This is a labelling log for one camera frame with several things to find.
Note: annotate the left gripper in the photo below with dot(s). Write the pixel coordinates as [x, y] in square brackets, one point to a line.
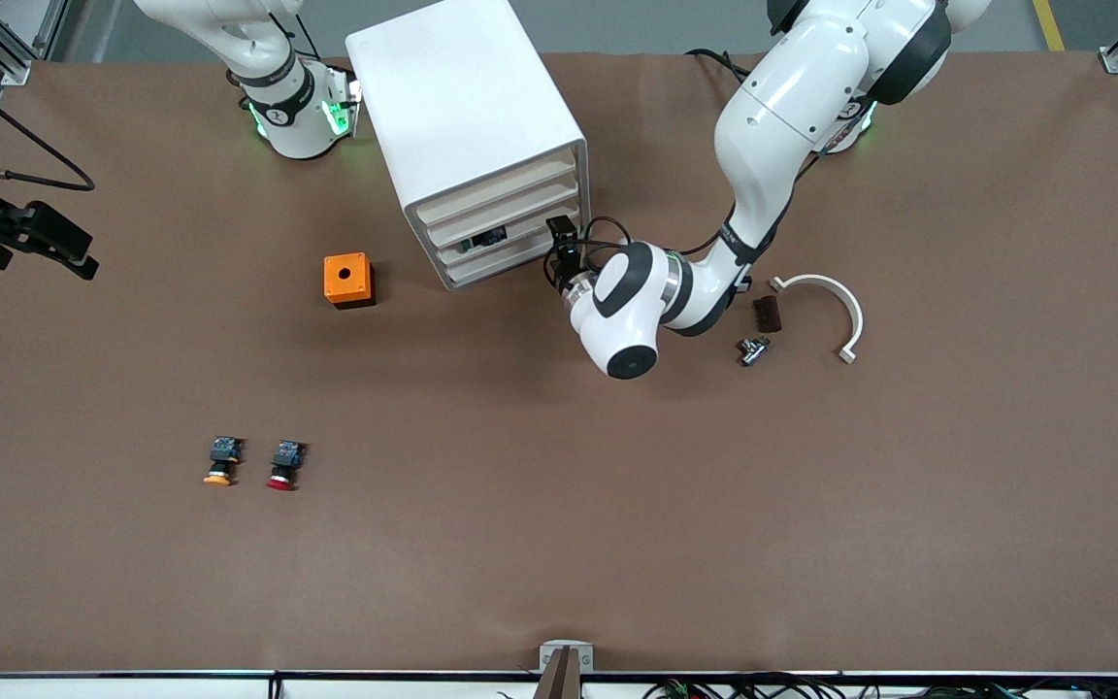
[564, 268]

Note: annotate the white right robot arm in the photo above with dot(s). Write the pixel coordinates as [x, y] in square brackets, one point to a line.
[297, 116]

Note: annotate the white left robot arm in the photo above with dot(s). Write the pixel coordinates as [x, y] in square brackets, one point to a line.
[792, 87]

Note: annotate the white drawer cabinet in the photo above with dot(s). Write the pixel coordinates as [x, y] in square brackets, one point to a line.
[462, 87]

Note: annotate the yellow mushroom push button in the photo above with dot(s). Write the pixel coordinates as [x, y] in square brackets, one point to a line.
[221, 456]

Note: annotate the red mushroom push button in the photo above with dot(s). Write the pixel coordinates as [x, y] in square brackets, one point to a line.
[284, 461]

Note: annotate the brown terminal block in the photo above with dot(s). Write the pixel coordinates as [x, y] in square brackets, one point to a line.
[768, 314]

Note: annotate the small metal connector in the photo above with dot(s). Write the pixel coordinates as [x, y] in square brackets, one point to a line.
[753, 350]

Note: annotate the orange button enclosure box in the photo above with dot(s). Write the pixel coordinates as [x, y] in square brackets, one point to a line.
[345, 277]

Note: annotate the white curved plastic bracket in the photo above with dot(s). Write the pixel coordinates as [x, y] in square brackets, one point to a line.
[850, 311]

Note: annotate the white table edge rail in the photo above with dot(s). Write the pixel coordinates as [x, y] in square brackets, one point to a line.
[83, 687]

